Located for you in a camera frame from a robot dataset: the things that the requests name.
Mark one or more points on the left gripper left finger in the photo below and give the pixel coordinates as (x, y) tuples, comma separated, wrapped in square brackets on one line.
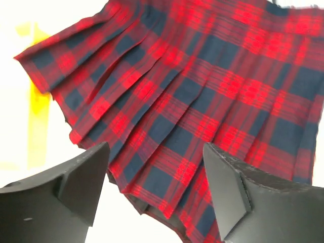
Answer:
[(58, 204)]

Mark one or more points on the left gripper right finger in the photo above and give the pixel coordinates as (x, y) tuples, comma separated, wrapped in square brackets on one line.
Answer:
[(254, 206)]

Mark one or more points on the red plaid pleated skirt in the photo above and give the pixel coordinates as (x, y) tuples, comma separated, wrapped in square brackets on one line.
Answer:
[(157, 80)]

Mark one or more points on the yellow plastic bin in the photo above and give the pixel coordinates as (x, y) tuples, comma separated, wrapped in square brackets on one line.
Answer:
[(39, 107)]

